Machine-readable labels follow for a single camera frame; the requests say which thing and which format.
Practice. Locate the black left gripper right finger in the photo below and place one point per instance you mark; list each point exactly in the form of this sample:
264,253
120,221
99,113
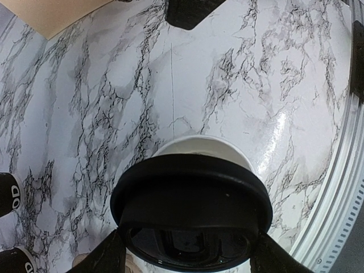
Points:
269,257

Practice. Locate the aluminium front frame rail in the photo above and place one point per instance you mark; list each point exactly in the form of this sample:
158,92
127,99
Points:
341,196

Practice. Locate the single black paper cup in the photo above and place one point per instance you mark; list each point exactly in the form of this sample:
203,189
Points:
12,194
208,146

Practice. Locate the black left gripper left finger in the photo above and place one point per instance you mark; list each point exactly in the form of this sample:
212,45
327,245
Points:
108,256

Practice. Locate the brown cardboard cup carrier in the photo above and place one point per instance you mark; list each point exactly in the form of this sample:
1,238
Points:
130,266

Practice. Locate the brown paper takeout bag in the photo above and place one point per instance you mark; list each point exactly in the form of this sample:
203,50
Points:
50,17

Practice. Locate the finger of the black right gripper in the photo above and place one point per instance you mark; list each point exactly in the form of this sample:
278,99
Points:
187,14

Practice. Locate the stack of black paper cups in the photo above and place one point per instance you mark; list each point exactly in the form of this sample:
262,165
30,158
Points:
16,260

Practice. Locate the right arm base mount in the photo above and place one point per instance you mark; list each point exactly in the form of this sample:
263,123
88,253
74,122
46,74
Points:
356,68

